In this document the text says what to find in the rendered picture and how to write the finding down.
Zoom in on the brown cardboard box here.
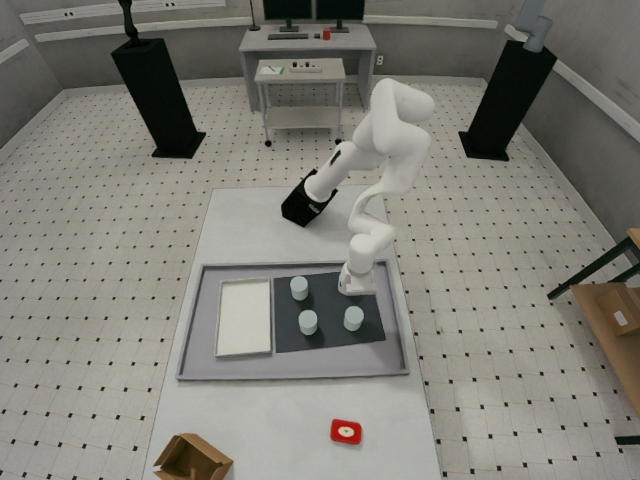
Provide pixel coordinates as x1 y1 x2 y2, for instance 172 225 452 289
152 433 234 480

